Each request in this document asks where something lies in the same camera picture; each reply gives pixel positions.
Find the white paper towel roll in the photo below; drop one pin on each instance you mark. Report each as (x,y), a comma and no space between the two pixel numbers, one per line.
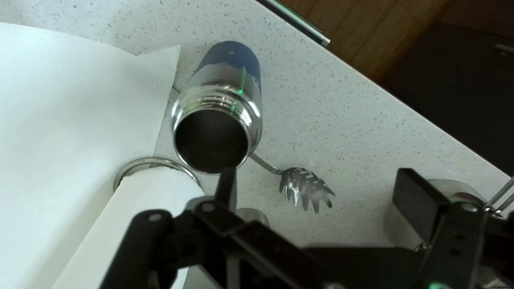
(65,133)

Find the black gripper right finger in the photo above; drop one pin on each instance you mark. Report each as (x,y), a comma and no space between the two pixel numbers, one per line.
(460,250)

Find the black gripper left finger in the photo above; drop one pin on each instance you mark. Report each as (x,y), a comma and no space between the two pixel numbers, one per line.
(177,250)

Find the blue steel flask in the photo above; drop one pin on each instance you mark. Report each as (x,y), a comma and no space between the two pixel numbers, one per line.
(226,90)

